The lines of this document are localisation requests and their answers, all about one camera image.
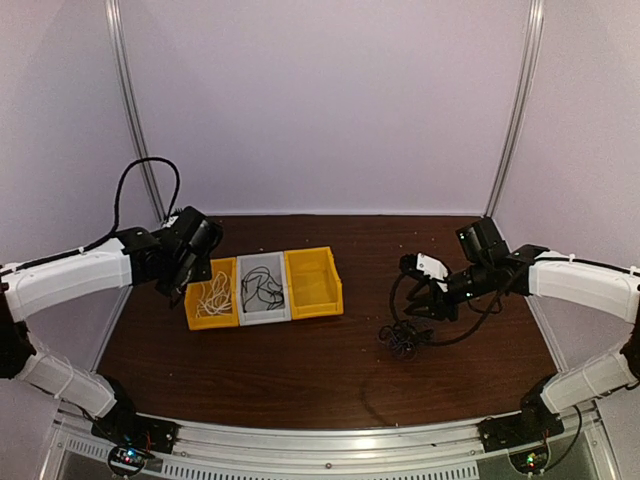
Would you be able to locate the front aluminium rail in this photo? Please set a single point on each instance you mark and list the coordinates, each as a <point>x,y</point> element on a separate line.
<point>450,450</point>

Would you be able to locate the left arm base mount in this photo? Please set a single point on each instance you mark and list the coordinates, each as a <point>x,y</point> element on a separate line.
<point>135,437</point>

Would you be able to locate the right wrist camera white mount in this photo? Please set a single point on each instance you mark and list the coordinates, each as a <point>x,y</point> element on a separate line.
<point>421,266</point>

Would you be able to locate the right aluminium frame post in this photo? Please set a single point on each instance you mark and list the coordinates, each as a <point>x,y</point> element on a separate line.
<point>529,59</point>

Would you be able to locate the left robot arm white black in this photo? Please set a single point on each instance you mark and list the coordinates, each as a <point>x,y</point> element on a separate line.
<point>171,258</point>

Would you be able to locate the yellow bin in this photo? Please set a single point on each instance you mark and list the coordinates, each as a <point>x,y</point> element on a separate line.
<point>314,286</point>
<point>212,304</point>

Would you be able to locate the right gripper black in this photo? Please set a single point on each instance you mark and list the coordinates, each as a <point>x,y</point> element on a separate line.
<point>437,301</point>

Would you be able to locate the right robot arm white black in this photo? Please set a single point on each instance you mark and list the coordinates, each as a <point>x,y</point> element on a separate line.
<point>533,270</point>

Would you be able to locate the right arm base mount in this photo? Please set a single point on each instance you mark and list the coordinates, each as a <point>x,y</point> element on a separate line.
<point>525,435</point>

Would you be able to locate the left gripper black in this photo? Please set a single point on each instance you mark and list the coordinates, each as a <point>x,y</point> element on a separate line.
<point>203,272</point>

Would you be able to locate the white translucent bin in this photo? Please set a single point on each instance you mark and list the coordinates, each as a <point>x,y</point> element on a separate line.
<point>262,289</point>

